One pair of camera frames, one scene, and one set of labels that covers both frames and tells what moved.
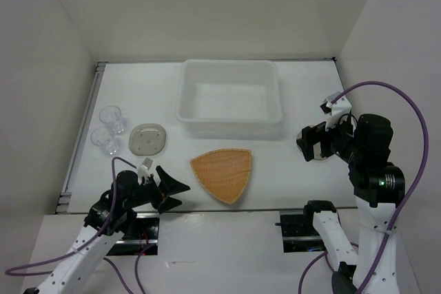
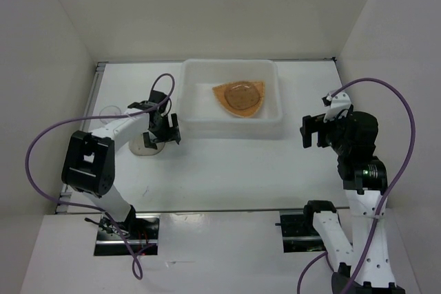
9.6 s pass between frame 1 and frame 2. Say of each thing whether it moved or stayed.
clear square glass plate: stayed
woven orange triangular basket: moved
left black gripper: moved
